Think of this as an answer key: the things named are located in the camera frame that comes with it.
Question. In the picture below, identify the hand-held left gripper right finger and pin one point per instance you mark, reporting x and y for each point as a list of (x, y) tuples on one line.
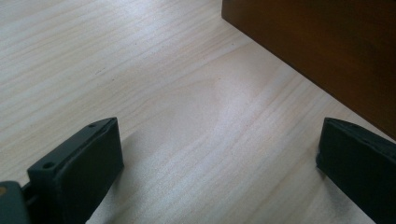
[(358, 161)]

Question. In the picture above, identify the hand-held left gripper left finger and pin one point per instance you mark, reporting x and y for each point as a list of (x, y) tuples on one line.
[(77, 168)]

